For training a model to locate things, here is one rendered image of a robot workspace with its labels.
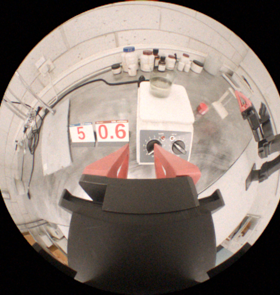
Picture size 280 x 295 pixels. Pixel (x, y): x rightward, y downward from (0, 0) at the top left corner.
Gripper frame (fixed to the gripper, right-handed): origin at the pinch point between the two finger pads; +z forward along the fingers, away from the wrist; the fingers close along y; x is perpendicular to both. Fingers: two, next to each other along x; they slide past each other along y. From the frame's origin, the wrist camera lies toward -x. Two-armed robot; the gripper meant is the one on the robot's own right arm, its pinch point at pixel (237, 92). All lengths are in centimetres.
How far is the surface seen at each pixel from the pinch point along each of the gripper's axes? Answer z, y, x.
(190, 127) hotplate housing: -0.6, 27.6, 7.4
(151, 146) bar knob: 0.5, 37.5, 9.0
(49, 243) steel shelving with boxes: -58, 254, 38
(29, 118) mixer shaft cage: 24, 65, -2
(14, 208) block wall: 17, 273, -1
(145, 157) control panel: -0.7, 39.4, 10.6
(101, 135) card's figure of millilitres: 10.3, 46.6, 12.8
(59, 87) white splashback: 51, 60, 10
